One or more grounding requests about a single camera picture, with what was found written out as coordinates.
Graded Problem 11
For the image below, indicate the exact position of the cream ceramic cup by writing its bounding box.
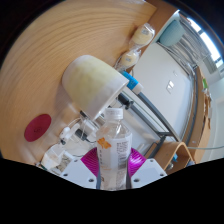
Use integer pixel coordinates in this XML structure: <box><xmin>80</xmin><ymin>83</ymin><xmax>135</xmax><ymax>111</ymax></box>
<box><xmin>61</xmin><ymin>54</ymin><xmax>130</xmax><ymax>122</ymax></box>

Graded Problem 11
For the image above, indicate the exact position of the black electric shaver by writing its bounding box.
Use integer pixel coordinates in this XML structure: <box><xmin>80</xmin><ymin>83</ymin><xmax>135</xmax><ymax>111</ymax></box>
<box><xmin>118</xmin><ymin>93</ymin><xmax>134</xmax><ymax>111</ymax></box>

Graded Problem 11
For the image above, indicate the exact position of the small white oval case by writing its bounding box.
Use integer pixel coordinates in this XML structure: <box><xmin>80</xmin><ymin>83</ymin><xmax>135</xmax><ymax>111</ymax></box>
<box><xmin>59</xmin><ymin>126</ymin><xmax>72</xmax><ymax>140</ymax></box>

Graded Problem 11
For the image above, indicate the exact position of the grey metal frame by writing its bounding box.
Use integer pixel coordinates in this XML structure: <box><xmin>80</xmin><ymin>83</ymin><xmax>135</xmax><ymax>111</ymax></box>
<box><xmin>118</xmin><ymin>91</ymin><xmax>201</xmax><ymax>161</ymax></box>

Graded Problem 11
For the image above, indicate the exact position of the clear plastic water bottle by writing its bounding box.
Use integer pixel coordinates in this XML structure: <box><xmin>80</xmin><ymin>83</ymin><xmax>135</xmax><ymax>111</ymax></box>
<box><xmin>95</xmin><ymin>107</ymin><xmax>134</xmax><ymax>191</ymax></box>

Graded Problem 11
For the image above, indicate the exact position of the long wooden bunk rail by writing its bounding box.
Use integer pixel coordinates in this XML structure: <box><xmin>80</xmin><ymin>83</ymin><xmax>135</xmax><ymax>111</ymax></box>
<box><xmin>191</xmin><ymin>66</ymin><xmax>214</xmax><ymax>164</ymax></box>

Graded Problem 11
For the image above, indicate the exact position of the blue tube with white cap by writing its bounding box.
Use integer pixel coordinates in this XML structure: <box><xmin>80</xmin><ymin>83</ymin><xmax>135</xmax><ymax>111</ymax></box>
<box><xmin>120</xmin><ymin>70</ymin><xmax>144</xmax><ymax>95</ymax></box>

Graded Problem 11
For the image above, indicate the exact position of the white wall switch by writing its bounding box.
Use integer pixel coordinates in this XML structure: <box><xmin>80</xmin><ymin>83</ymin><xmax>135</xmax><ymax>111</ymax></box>
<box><xmin>165</xmin><ymin>79</ymin><xmax>175</xmax><ymax>94</ymax></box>

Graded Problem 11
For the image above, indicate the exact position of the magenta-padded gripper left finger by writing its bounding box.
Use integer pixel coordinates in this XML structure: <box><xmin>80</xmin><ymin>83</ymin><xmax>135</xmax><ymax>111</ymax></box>
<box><xmin>59</xmin><ymin>146</ymin><xmax>100</xmax><ymax>190</ymax></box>

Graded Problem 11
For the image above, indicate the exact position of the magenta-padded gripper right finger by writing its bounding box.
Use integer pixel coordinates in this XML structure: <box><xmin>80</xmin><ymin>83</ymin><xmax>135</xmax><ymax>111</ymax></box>
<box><xmin>126</xmin><ymin>147</ymin><xmax>168</xmax><ymax>190</ymax></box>

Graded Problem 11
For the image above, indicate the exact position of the flat round red coaster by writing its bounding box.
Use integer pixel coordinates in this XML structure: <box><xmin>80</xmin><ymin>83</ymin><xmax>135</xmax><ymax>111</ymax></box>
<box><xmin>23</xmin><ymin>113</ymin><xmax>53</xmax><ymax>143</ymax></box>

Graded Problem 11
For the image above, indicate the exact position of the teal pillow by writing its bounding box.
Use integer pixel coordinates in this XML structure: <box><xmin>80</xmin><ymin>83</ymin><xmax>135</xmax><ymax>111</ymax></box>
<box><xmin>159</xmin><ymin>19</ymin><xmax>186</xmax><ymax>48</ymax></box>

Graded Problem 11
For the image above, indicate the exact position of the white crumpled bag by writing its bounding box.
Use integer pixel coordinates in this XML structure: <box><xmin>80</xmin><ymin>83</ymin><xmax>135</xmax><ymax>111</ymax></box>
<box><xmin>39</xmin><ymin>146</ymin><xmax>78</xmax><ymax>176</ymax></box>

